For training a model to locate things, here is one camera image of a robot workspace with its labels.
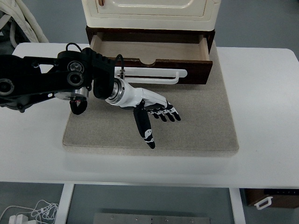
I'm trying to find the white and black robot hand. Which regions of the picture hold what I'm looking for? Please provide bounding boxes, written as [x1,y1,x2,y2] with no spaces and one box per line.
[105,79,182,150]

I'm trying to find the dark brown wooden drawer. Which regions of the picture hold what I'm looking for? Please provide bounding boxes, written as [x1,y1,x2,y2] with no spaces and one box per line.
[90,32,213,86]

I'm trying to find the grey fabric mat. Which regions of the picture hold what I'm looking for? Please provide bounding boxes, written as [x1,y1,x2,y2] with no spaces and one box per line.
[62,44,240,157]

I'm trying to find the white table leg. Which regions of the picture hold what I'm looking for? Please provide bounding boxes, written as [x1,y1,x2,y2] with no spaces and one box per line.
[228,188,246,224]
[56,183,75,224]

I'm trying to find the white charger plug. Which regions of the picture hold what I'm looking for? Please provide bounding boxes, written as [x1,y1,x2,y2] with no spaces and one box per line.
[8,214,28,224]

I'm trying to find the brown wooden box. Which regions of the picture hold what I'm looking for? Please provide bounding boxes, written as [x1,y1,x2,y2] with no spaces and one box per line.
[245,188,299,209]

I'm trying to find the white drawer handle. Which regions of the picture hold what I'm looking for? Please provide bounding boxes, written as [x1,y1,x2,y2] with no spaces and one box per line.
[114,67,188,85]

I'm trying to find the cream padded hose bundle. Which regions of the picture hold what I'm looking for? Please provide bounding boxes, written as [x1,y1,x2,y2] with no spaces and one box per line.
[0,0,50,47]

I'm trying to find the thin white cable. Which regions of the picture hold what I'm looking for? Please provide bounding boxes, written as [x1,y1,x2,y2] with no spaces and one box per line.
[0,199,59,224]

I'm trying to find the small white handle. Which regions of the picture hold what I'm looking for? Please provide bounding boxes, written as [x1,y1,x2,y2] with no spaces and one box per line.
[254,196,274,210]

